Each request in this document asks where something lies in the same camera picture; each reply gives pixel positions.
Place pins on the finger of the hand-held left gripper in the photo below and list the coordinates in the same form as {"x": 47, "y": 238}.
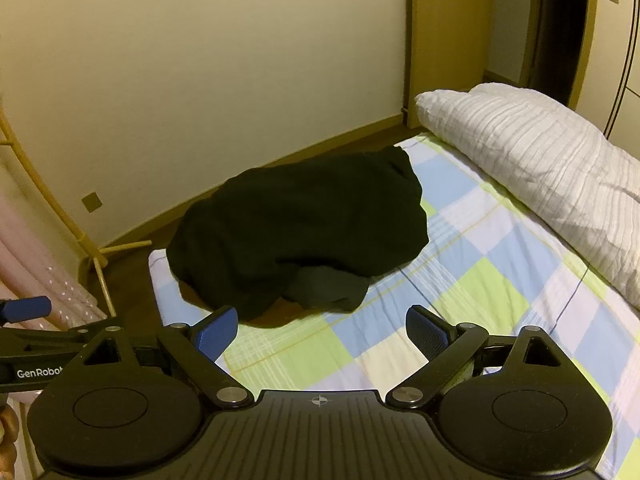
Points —
{"x": 25, "y": 308}
{"x": 50, "y": 340}

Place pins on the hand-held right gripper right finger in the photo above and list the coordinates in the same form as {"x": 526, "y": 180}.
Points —
{"x": 425, "y": 332}

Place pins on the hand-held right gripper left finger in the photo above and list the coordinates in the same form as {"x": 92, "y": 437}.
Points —
{"x": 217, "y": 332}

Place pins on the pile of black clothes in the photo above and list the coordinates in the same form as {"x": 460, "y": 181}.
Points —
{"x": 300, "y": 220}

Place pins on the yellow clothes rack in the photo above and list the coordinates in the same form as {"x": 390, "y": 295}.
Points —
{"x": 97, "y": 259}

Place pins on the pink cloth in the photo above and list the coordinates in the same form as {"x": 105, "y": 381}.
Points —
{"x": 30, "y": 260}

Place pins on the brown fuzzy object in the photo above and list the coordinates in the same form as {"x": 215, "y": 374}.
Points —
{"x": 7, "y": 435}

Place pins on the checkered bed sheet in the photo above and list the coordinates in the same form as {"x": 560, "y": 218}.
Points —
{"x": 450, "y": 270}

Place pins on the white ribbed quilt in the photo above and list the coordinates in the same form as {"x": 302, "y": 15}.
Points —
{"x": 540, "y": 160}

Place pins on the wooden door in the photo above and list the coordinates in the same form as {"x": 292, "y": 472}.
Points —
{"x": 450, "y": 35}

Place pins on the white wardrobe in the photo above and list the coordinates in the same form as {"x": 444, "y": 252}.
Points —
{"x": 627, "y": 60}

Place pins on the beige low wall socket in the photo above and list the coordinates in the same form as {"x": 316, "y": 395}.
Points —
{"x": 92, "y": 202}

